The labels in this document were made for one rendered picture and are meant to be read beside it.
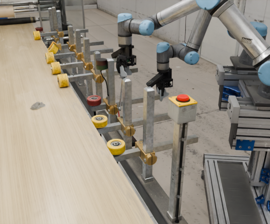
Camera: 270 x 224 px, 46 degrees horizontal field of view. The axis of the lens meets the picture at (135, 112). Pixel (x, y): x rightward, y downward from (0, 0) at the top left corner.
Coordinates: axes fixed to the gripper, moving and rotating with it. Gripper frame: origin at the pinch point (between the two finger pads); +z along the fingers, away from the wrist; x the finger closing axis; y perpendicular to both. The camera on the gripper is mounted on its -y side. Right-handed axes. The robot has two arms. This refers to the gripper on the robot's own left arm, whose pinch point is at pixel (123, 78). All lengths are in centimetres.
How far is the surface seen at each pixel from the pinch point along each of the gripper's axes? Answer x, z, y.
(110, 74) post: -9.3, -4.7, 0.4
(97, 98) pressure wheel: -14.1, 10.4, -5.7
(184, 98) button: -35, -22, 72
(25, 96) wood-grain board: -42, 11, -38
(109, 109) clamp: -11.4, 15.7, 0.6
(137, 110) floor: 116, 101, -112
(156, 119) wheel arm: 0.9, 16.9, 26.2
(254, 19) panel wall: 297, 17, -81
